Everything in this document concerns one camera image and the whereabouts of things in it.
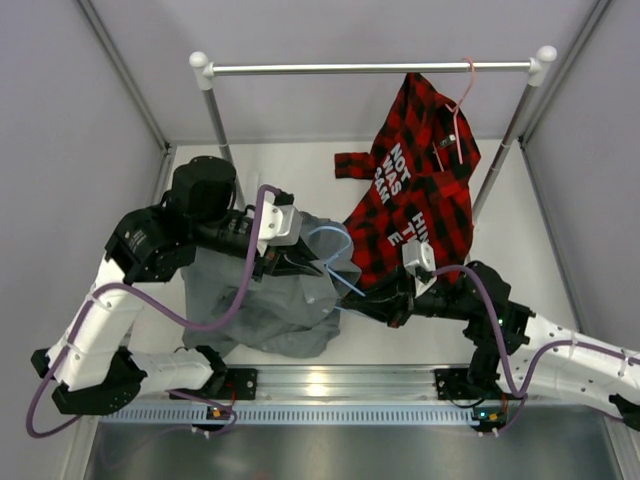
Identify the slotted grey cable duct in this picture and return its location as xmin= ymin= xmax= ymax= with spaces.
xmin=102 ymin=403 xmax=479 ymax=427

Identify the pink wire hanger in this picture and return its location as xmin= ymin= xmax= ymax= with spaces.
xmin=431 ymin=56 xmax=476 ymax=172

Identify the grey button shirt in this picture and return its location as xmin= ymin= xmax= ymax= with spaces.
xmin=181 ymin=212 xmax=346 ymax=359

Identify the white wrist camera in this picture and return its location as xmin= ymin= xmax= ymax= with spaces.
xmin=402 ymin=239 xmax=436 ymax=297
xmin=257 ymin=193 xmax=302 ymax=256

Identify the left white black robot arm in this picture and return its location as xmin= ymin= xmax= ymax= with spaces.
xmin=31 ymin=156 xmax=322 ymax=416

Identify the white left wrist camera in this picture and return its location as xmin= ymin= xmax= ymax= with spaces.
xmin=257 ymin=193 xmax=302 ymax=256

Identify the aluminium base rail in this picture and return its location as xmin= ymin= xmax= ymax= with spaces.
xmin=112 ymin=363 xmax=626 ymax=407

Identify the blue wire hanger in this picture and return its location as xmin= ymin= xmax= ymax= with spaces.
xmin=309 ymin=222 xmax=366 ymax=313

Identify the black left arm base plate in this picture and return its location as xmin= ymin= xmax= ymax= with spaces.
xmin=215 ymin=367 xmax=258 ymax=401

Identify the silver clothes rack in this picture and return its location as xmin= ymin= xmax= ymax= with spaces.
xmin=189 ymin=45 xmax=558 ymax=219

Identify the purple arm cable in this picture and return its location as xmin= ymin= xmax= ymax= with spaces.
xmin=25 ymin=184 xmax=294 ymax=440
xmin=429 ymin=262 xmax=640 ymax=436

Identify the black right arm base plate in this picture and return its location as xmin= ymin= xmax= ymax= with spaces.
xmin=434 ymin=367 xmax=502 ymax=400

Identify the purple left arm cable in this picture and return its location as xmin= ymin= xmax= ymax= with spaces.
xmin=25 ymin=184 xmax=294 ymax=440

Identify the red black plaid shirt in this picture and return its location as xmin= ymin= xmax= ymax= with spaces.
xmin=334 ymin=73 xmax=481 ymax=290

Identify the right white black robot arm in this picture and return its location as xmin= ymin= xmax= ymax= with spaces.
xmin=339 ymin=261 xmax=639 ymax=430

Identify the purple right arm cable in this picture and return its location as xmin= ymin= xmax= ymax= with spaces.
xmin=429 ymin=262 xmax=640 ymax=436

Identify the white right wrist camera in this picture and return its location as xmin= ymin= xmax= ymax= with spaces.
xmin=402 ymin=239 xmax=436 ymax=297

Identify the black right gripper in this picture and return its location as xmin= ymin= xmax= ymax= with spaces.
xmin=341 ymin=262 xmax=476 ymax=330

